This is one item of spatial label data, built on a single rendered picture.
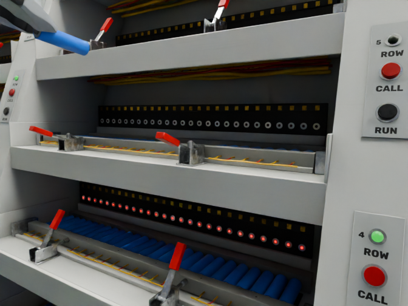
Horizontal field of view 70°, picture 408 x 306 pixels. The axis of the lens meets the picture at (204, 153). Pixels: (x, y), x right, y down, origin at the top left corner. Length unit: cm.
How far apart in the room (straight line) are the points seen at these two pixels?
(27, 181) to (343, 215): 63
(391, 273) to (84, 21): 79
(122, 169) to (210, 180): 15
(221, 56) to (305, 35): 11
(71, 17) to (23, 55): 14
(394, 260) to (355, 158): 10
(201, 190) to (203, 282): 13
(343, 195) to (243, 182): 11
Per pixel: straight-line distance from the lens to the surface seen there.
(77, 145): 59
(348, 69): 36
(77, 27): 83
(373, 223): 32
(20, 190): 74
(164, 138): 35
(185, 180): 39
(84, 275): 54
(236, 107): 56
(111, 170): 48
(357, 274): 32
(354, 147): 33
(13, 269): 65
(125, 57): 54
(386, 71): 35
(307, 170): 38
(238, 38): 43
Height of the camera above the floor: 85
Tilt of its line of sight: 9 degrees up
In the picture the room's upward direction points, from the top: 10 degrees clockwise
